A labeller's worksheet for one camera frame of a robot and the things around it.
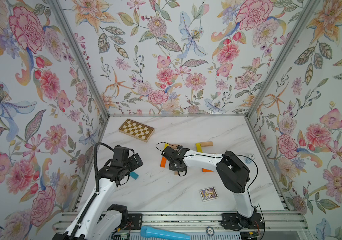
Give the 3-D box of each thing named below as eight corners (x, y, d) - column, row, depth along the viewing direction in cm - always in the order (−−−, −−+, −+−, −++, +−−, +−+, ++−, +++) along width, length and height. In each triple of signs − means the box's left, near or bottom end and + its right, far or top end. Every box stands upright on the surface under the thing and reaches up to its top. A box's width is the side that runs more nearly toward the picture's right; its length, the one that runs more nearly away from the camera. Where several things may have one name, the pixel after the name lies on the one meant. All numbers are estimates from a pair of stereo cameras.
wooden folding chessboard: (119, 132, 113) (118, 129, 110) (128, 121, 120) (127, 118, 117) (146, 142, 107) (146, 140, 104) (154, 131, 114) (154, 128, 111)
